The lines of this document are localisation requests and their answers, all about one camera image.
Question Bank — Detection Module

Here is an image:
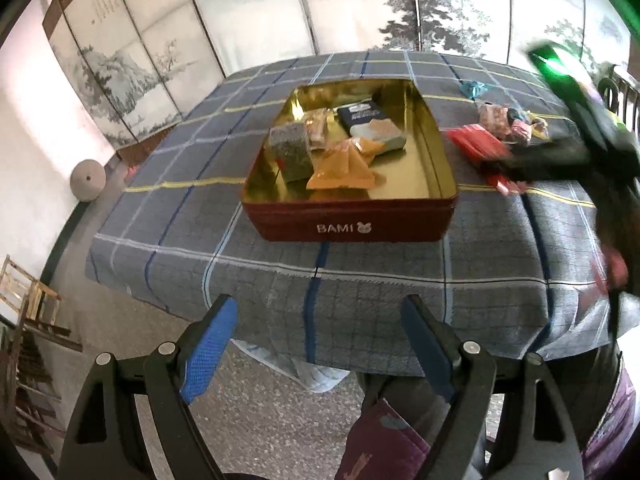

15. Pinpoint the small light wooden chair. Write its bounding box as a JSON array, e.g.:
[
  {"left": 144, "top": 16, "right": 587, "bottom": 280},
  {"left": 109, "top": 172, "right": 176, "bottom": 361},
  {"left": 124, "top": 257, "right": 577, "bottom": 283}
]
[{"left": 0, "top": 254, "right": 83, "bottom": 353}]

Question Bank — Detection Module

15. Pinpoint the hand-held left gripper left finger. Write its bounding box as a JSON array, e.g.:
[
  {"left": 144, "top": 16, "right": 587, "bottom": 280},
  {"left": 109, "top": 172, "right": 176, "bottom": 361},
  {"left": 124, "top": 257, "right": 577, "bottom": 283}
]
[{"left": 56, "top": 294, "right": 239, "bottom": 480}]

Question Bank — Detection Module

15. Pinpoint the large clear fried snack packet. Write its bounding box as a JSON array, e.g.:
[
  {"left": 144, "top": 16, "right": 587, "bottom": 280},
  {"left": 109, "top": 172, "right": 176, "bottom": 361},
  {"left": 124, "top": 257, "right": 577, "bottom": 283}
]
[{"left": 349, "top": 119, "right": 401, "bottom": 143}]

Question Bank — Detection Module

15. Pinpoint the dark wooden chair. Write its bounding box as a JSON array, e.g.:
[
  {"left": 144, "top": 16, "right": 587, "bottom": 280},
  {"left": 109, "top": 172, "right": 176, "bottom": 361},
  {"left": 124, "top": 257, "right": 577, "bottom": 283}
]
[{"left": 595, "top": 62, "right": 640, "bottom": 133}]

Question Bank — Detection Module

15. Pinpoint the dark blue snack packet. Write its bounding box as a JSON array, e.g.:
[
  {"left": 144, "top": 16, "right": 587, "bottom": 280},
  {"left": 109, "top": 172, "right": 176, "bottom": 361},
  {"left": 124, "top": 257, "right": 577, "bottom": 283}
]
[{"left": 336, "top": 101, "right": 386, "bottom": 129}]

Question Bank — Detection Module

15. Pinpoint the red snack packet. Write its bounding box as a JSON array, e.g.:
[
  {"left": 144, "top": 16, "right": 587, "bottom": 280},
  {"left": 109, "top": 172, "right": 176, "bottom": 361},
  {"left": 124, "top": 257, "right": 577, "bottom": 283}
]
[{"left": 444, "top": 126, "right": 531, "bottom": 196}]

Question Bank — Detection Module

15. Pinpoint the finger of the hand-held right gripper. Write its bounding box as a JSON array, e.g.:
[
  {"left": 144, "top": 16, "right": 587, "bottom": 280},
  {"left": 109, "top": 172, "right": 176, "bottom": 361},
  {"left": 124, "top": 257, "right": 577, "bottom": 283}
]
[{"left": 480, "top": 137, "right": 601, "bottom": 183}]

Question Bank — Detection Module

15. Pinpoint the orange snack packet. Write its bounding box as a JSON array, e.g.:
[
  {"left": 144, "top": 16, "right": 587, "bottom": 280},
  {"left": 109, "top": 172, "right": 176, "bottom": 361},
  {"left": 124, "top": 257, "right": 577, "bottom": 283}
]
[{"left": 306, "top": 139, "right": 387, "bottom": 192}]

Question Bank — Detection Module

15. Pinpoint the person's purple patterned clothing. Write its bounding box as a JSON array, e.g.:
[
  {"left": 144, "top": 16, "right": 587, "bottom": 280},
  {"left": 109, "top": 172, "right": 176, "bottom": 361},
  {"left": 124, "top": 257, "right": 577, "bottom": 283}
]
[{"left": 334, "top": 366, "right": 640, "bottom": 480}]

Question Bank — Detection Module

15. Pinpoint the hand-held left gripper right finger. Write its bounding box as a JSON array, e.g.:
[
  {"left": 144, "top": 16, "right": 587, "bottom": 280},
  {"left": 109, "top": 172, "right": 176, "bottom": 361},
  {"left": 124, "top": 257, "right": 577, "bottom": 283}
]
[{"left": 400, "top": 294, "right": 586, "bottom": 480}]

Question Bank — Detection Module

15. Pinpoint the dark grey snack packet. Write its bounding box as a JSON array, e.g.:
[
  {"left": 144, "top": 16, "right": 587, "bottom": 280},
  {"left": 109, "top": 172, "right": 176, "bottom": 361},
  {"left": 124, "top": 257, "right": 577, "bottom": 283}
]
[{"left": 268, "top": 121, "right": 315, "bottom": 183}]

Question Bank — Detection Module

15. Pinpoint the pink candy packet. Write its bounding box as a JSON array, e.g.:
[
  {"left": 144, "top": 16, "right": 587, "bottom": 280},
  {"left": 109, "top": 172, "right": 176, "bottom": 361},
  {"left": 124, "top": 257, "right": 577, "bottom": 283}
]
[{"left": 477, "top": 103, "right": 513, "bottom": 133}]

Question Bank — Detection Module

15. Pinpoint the round grey disc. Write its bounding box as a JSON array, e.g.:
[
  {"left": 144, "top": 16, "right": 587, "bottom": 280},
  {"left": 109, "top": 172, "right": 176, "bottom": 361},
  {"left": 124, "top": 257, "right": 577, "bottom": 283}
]
[{"left": 70, "top": 159, "right": 107, "bottom": 202}]

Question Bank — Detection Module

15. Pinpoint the silver snack packet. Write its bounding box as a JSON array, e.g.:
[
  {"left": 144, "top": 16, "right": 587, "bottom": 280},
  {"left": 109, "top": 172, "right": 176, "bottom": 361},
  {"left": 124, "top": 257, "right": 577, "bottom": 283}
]
[{"left": 377, "top": 132, "right": 407, "bottom": 153}]

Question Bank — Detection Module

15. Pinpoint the painted folding screen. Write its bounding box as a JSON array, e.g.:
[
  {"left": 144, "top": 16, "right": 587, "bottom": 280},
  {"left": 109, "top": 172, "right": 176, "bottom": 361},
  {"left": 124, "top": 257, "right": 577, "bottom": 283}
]
[{"left": 42, "top": 0, "right": 631, "bottom": 158}]

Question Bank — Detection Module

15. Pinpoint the red tin box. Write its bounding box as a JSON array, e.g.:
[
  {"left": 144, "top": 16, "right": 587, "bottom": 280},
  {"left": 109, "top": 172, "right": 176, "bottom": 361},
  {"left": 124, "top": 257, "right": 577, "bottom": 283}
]
[{"left": 241, "top": 78, "right": 458, "bottom": 243}]

